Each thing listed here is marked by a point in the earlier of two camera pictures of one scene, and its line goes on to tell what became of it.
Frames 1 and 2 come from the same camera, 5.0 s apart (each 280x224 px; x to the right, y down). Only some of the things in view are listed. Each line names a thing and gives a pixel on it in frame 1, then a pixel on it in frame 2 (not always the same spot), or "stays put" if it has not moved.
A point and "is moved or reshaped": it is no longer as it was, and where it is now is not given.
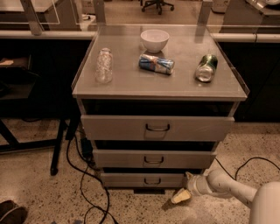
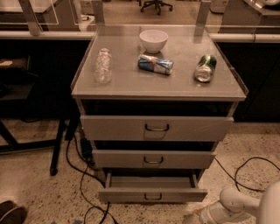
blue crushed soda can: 156,64 stays put
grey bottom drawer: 142,179 is moved or reshaped
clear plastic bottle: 104,66 stays put
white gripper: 193,185 → 218,212
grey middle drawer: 153,158 stays put
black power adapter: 87,148 stays put
